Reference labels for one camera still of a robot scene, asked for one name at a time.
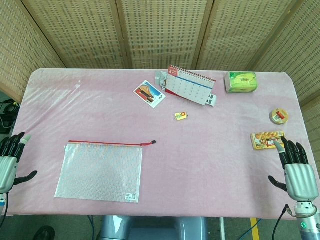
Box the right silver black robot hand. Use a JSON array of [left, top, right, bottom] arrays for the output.
[[267, 136, 320, 202]]

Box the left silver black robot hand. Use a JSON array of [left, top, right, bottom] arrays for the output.
[[0, 131, 38, 195]]

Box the clear zipper pouch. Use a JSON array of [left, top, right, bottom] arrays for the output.
[[54, 139, 157, 205]]

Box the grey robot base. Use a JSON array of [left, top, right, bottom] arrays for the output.
[[99, 215, 209, 240]]

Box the orange yellow snack box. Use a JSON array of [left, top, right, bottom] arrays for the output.
[[250, 130, 288, 151]]

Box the black equipment on floor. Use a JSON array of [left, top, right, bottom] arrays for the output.
[[0, 98, 20, 136]]

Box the round wooden box red label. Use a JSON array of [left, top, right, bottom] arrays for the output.
[[269, 107, 289, 125]]

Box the black shoe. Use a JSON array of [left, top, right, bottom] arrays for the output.
[[33, 224, 56, 240]]

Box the white table leg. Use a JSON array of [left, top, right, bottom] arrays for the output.
[[219, 217, 226, 240]]

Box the pink tablecloth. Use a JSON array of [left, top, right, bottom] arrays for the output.
[[0, 67, 320, 221]]

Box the green tissue pack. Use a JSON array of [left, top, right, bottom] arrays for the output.
[[223, 71, 259, 94]]

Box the bamboo folding screen panel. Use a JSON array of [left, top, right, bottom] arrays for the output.
[[251, 0, 320, 176], [116, 0, 216, 70], [196, 0, 300, 72], [21, 0, 128, 70], [0, 0, 67, 97]]

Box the red white desk calendar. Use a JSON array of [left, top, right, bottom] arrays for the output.
[[163, 64, 218, 108]]

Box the postcard with temple picture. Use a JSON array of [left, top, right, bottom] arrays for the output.
[[133, 79, 167, 109]]

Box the silver foil packet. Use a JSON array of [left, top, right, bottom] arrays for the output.
[[154, 70, 169, 89]]

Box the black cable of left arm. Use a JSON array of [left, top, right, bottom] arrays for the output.
[[1, 193, 10, 226]]

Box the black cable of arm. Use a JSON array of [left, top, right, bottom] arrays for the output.
[[272, 204, 292, 240], [1, 193, 10, 226]]

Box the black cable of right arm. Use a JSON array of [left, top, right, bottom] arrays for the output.
[[272, 204, 292, 240]]

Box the blue floor cable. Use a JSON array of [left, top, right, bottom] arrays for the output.
[[239, 217, 262, 240], [86, 215, 101, 240]]

